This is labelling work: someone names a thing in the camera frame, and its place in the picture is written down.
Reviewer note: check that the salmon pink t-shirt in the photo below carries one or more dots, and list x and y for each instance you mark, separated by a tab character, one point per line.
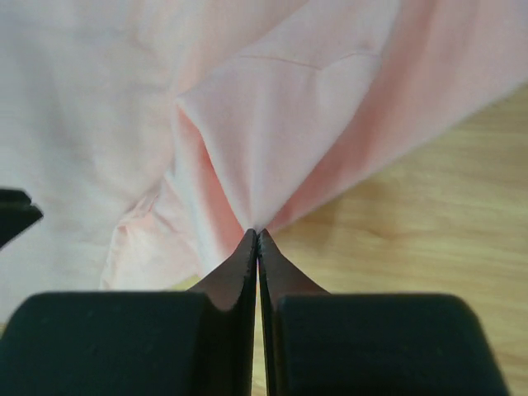
153	133

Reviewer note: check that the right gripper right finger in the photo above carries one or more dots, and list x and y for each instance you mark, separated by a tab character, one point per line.
319	343

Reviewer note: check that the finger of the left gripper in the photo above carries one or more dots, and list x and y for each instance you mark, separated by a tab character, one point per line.
17	214

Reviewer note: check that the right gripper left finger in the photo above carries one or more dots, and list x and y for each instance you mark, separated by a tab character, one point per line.
193	342

